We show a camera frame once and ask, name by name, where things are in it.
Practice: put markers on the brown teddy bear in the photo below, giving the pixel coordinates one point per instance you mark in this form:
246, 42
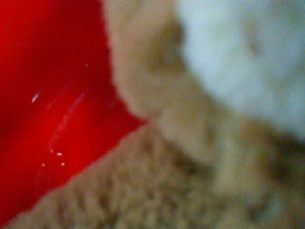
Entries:
221, 84

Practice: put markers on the large red bowl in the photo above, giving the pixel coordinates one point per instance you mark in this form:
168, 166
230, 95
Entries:
58, 108

